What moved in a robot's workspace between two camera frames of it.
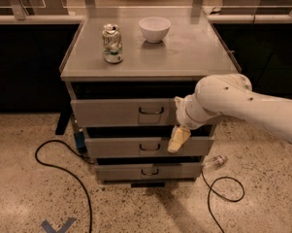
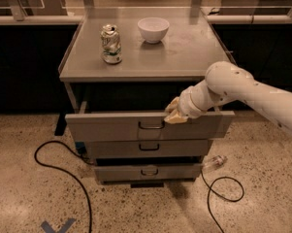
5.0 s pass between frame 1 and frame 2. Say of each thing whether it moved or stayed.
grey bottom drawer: stayed
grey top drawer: moved
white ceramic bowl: stayed
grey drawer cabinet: stayed
